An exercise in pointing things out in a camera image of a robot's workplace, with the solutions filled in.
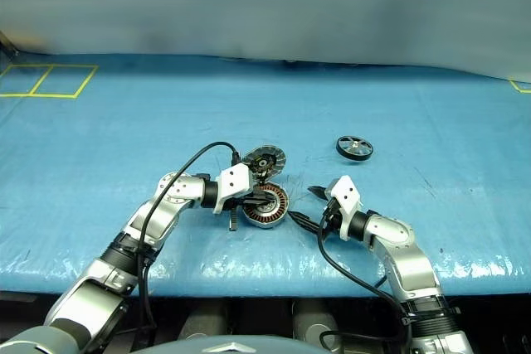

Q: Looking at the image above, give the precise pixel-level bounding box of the blue plastic table cover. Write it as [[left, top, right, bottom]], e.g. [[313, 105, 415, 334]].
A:
[[0, 51, 531, 299]]

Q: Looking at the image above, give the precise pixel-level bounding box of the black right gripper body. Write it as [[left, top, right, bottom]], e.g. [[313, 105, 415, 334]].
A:
[[319, 198, 343, 239]]

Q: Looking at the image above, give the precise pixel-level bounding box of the silver motor housing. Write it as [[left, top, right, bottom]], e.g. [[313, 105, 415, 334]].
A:
[[241, 183, 290, 229]]

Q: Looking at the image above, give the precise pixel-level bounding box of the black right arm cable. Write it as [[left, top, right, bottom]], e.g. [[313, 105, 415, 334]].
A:
[[317, 200, 414, 354]]

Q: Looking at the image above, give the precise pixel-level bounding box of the dark rounded shape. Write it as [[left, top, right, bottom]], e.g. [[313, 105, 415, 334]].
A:
[[292, 299, 343, 352], [178, 302, 233, 342]]

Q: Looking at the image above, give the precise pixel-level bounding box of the black spoked rotor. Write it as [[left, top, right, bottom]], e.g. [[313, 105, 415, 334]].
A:
[[335, 134, 374, 161]]

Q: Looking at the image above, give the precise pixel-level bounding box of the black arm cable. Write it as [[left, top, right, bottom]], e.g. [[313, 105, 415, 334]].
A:
[[317, 200, 414, 354], [136, 141, 241, 349]]

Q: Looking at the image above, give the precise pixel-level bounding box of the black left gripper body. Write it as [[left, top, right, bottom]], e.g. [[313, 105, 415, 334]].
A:
[[227, 192, 261, 233]]

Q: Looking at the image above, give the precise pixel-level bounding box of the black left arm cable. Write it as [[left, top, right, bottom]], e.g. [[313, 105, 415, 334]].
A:
[[136, 141, 241, 349]]

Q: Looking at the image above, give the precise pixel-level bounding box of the grey robot torso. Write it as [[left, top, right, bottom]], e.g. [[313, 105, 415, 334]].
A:
[[136, 332, 317, 354]]

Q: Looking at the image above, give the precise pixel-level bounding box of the silver finned motor lid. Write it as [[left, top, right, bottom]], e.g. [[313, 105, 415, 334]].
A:
[[241, 144, 288, 177]]

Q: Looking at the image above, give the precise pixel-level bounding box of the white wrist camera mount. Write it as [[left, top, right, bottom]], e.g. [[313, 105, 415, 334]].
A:
[[213, 162, 255, 215], [325, 174, 363, 241]]

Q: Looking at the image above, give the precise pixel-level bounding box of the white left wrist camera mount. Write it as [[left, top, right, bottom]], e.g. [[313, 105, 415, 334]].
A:
[[213, 162, 255, 215]]

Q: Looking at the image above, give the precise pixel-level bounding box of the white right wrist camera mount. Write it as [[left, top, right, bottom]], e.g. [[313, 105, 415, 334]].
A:
[[325, 174, 363, 241]]

